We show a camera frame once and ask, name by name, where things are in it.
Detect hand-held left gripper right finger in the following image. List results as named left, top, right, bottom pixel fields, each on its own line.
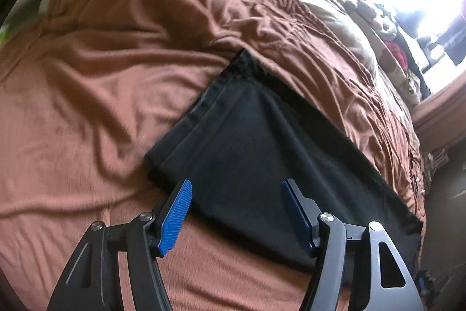
left=281, top=178, right=425, bottom=311

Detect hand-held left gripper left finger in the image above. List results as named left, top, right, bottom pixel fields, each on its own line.
left=47, top=179, right=193, bottom=311

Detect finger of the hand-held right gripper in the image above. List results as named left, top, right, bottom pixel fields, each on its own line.
left=416, top=269, right=448, bottom=299

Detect black pants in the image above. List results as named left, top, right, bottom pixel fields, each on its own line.
left=144, top=48, right=423, bottom=271

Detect striped bag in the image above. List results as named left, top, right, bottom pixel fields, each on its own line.
left=424, top=149, right=451, bottom=185

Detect brown bedsheet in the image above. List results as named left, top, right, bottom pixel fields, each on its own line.
left=0, top=0, right=365, bottom=311

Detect pile of clothes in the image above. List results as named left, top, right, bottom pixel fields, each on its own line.
left=338, top=0, right=432, bottom=95

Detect beige pillow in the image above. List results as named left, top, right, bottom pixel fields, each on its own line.
left=255, top=0, right=419, bottom=115

